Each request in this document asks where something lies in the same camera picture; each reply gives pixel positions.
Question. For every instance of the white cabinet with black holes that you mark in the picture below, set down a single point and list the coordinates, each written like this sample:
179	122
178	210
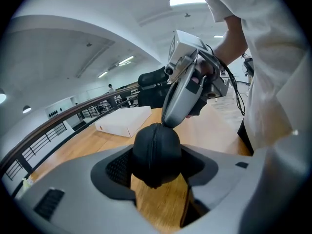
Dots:
58	110

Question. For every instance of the person's black trousers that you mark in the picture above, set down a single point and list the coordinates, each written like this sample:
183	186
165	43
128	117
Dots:
245	138

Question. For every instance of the brown and black railing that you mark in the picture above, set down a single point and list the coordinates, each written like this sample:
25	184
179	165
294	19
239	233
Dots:
48	123

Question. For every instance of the long ceiling tube light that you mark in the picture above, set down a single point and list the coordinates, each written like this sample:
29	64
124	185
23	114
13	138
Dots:
126	60
103	74

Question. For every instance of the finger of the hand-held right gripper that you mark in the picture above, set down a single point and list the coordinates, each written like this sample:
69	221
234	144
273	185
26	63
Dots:
178	101
198	106

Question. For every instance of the person's right forearm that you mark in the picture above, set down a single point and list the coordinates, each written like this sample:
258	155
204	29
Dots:
231	43

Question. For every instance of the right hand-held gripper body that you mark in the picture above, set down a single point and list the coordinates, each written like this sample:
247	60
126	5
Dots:
185	45

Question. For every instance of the person's right hand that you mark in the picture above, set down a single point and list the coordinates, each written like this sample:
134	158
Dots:
203	68

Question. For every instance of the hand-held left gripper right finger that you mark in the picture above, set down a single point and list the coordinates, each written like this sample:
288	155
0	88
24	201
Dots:
243	191

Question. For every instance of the person's white shirt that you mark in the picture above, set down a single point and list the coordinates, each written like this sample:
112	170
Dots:
268	69

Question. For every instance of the black glasses case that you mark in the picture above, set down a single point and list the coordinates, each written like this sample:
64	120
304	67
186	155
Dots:
156	155

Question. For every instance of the flat white box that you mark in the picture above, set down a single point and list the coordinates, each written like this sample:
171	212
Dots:
124	122

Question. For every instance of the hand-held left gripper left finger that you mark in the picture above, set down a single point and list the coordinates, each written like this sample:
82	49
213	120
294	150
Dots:
73	199

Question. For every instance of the round hanging lamp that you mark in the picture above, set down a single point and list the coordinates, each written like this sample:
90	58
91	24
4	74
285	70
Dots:
27	109
2	97

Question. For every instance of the rectangular ceiling light panel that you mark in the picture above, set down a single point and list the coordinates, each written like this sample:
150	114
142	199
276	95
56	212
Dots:
218	36
186	1

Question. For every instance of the black office chair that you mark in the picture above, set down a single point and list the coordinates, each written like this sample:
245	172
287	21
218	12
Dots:
152	78

